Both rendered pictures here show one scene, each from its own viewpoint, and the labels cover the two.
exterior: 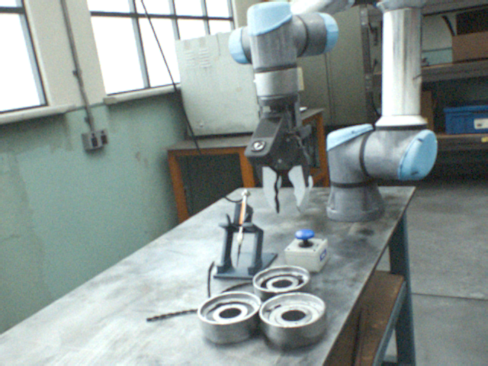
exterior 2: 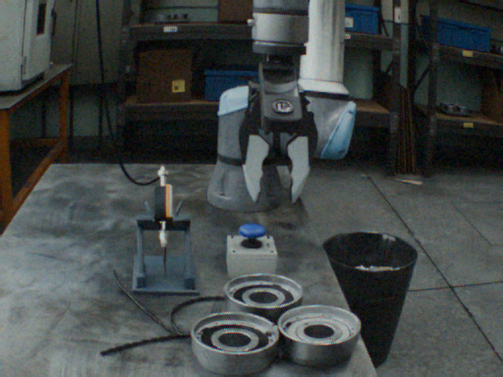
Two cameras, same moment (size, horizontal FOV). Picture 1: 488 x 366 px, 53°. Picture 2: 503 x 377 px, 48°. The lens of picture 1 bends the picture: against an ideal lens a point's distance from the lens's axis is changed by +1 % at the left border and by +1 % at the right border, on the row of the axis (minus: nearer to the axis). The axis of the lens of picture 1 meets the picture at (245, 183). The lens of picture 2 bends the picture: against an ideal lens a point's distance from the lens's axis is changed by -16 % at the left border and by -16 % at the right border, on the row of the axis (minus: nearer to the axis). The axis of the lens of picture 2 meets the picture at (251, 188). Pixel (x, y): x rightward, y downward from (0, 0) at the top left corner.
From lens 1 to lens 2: 0.45 m
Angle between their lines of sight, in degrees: 33
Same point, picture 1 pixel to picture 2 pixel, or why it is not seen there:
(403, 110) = (331, 77)
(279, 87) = (297, 34)
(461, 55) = (229, 16)
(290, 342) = (330, 359)
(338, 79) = (85, 30)
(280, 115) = (290, 68)
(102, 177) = not seen: outside the picture
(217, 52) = not seen: outside the picture
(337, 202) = (232, 186)
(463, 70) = (230, 31)
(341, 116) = (83, 74)
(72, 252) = not seen: outside the picture
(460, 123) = (220, 88)
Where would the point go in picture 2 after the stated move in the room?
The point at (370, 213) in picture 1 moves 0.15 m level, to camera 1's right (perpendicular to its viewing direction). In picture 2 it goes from (274, 200) to (333, 190)
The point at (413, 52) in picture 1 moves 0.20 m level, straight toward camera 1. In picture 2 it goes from (341, 18) to (382, 26)
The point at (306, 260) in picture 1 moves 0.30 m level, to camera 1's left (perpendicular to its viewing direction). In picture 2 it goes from (259, 265) to (78, 299)
